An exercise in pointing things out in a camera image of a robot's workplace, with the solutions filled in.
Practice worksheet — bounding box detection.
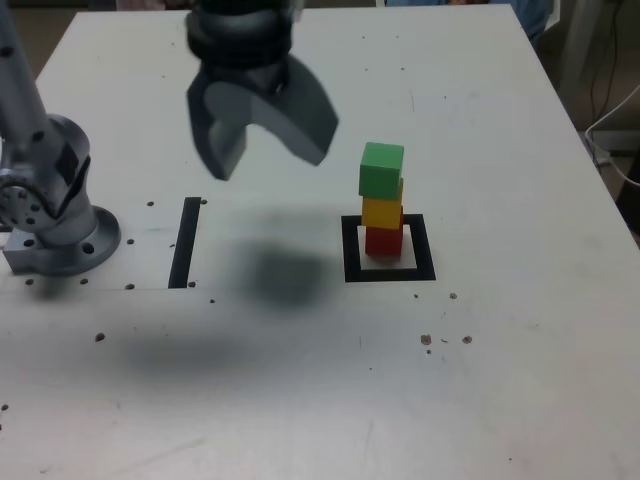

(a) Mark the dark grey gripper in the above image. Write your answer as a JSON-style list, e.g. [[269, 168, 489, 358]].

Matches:
[[186, 52, 340, 182]]

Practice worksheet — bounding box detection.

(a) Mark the green cube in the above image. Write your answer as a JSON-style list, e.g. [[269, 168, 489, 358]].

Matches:
[[357, 141, 405, 200]]

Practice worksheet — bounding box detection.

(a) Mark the yellow cube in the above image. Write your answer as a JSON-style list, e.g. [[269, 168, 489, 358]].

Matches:
[[360, 179, 405, 231]]

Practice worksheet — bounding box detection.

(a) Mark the red cube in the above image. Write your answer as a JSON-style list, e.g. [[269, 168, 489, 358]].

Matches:
[[364, 207, 405, 257]]

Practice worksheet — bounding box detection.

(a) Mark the black tape square outline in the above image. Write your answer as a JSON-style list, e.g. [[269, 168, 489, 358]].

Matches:
[[340, 213, 437, 284]]

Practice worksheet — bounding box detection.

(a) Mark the black tape strip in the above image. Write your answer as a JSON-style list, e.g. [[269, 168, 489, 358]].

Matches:
[[167, 196, 202, 290]]

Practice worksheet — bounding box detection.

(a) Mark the person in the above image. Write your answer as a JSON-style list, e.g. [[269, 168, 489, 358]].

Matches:
[[514, 0, 550, 51]]

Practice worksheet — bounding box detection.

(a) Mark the white cable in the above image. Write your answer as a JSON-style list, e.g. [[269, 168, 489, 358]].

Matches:
[[583, 82, 640, 189]]

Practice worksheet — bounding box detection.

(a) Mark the thin black hanging cable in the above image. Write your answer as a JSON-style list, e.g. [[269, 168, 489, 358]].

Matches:
[[589, 0, 620, 124]]

